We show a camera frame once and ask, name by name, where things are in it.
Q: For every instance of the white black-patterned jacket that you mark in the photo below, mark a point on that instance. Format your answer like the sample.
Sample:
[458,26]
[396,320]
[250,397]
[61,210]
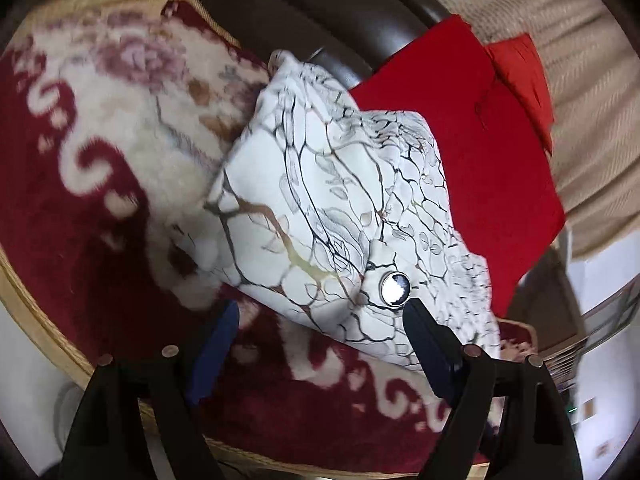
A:
[325,200]

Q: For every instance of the red cloth cover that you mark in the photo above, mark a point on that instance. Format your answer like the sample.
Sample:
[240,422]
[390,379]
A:
[475,160]

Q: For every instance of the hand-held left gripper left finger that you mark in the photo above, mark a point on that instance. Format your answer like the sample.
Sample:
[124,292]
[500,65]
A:
[215,350]

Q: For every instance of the beige dotted curtain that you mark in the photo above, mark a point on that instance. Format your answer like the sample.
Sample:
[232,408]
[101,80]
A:
[590,85]

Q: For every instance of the red pillow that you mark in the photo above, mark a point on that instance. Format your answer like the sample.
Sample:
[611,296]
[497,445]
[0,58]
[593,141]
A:
[525,80]

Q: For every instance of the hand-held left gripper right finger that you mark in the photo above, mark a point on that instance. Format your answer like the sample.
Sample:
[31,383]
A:
[430,350]

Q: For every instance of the red floral blanket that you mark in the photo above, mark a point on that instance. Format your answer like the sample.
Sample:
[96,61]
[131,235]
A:
[100,185]

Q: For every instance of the brown leather sofa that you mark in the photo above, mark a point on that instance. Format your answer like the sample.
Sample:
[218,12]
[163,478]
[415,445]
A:
[325,10]

